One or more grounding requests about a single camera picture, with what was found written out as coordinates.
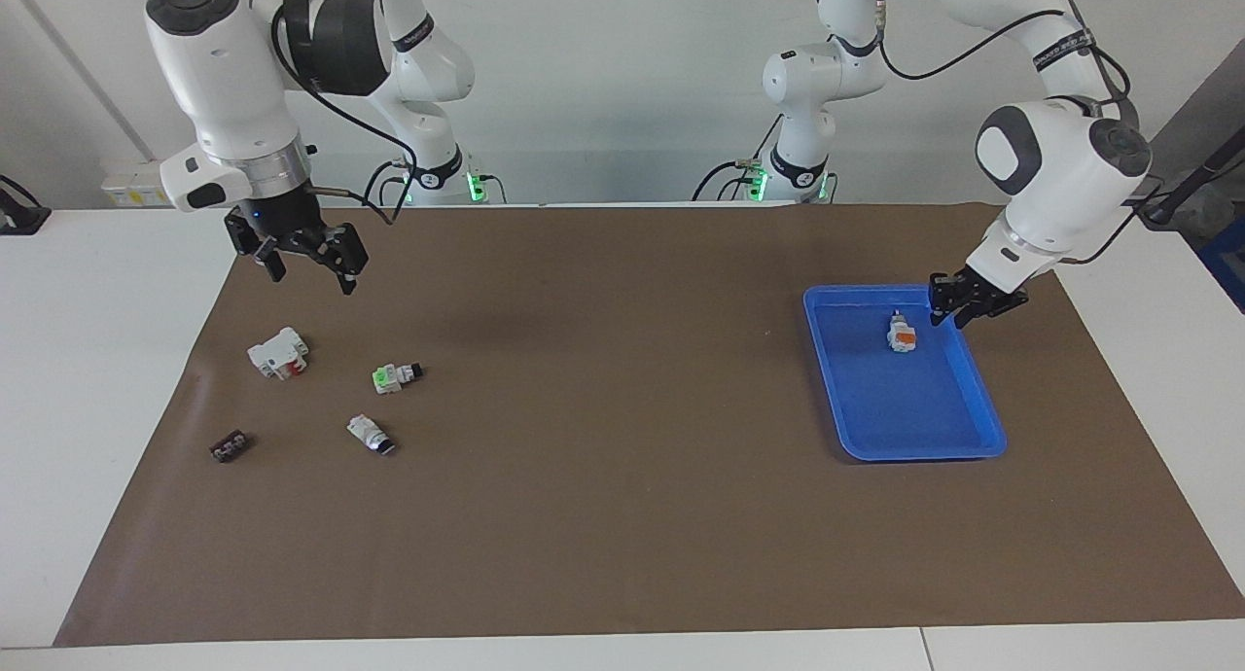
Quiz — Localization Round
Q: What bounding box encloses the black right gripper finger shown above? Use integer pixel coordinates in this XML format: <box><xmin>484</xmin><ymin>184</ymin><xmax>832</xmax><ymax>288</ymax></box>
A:
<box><xmin>292</xmin><ymin>224</ymin><xmax>371</xmax><ymax>296</ymax></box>
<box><xmin>226</xmin><ymin>219</ymin><xmax>288</xmax><ymax>283</ymax></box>

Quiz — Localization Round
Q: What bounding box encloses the white red circuit breaker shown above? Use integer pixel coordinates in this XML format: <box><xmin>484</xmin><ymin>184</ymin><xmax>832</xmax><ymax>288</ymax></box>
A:
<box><xmin>247</xmin><ymin>327</ymin><xmax>310</xmax><ymax>381</ymax></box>

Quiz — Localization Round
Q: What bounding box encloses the blue plastic tray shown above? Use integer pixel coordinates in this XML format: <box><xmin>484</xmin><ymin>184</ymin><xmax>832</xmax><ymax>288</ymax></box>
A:
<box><xmin>802</xmin><ymin>284</ymin><xmax>1009</xmax><ymax>463</ymax></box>

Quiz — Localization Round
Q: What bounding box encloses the white power strip box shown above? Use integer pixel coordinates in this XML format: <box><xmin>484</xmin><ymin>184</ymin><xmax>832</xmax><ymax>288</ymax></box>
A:
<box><xmin>102</xmin><ymin>160</ymin><xmax>196</xmax><ymax>208</ymax></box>

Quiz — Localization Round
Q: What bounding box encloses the black stand pole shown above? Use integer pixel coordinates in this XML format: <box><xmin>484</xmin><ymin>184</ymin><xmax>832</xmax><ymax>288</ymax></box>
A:
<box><xmin>1133</xmin><ymin>126</ymin><xmax>1245</xmax><ymax>230</ymax></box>

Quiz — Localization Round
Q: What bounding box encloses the blue crate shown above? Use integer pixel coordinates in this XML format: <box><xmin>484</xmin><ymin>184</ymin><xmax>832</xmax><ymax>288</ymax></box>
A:
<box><xmin>1198</xmin><ymin>219</ymin><xmax>1245</xmax><ymax>312</ymax></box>

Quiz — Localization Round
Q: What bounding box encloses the black table clamp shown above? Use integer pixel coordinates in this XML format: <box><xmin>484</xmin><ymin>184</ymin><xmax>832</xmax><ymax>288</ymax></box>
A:
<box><xmin>0</xmin><ymin>175</ymin><xmax>52</xmax><ymax>236</ymax></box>

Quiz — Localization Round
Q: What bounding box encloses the brown table mat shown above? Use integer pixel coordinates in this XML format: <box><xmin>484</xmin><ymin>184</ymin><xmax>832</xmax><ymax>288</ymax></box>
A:
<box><xmin>53</xmin><ymin>204</ymin><xmax>1245</xmax><ymax>648</ymax></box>

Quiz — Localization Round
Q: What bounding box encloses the black right base cable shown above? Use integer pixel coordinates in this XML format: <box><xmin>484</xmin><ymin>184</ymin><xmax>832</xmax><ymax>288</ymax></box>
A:
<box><xmin>362</xmin><ymin>159</ymin><xmax>409</xmax><ymax>207</ymax></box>

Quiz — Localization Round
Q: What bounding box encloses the black base cable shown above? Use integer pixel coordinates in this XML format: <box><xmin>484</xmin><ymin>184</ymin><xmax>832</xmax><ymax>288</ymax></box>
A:
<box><xmin>362</xmin><ymin>159</ymin><xmax>409</xmax><ymax>207</ymax></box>
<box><xmin>693</xmin><ymin>117</ymin><xmax>784</xmax><ymax>202</ymax></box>

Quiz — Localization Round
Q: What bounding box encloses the green white push-button switch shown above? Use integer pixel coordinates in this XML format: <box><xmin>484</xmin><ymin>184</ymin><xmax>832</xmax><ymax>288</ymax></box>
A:
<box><xmin>373</xmin><ymin>362</ymin><xmax>425</xmax><ymax>396</ymax></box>

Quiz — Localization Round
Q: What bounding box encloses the white black switch component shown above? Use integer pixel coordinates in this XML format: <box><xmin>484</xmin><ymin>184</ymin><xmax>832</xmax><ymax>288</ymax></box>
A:
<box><xmin>346</xmin><ymin>414</ymin><xmax>397</xmax><ymax>456</ymax></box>

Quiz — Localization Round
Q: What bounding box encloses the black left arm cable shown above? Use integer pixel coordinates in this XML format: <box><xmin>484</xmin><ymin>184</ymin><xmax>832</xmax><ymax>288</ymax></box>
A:
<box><xmin>875</xmin><ymin>0</ymin><xmax>1160</xmax><ymax>265</ymax></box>

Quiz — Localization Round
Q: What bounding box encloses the black left base cable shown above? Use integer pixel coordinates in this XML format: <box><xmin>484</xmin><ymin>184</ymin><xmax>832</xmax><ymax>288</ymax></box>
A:
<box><xmin>693</xmin><ymin>117</ymin><xmax>784</xmax><ymax>202</ymax></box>

